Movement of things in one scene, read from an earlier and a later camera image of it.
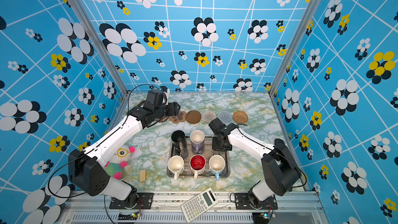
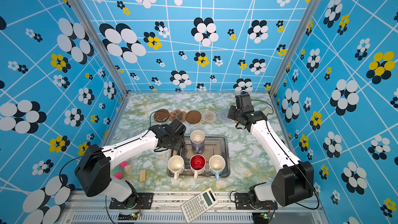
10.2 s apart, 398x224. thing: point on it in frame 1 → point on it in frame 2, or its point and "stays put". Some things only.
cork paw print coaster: (180, 117) stays put
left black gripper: (174, 109) → (181, 141)
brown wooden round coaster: (193, 116) stays put
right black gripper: (214, 147) → (232, 109)
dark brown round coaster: (162, 119) stays put
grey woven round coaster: (224, 116) stays put
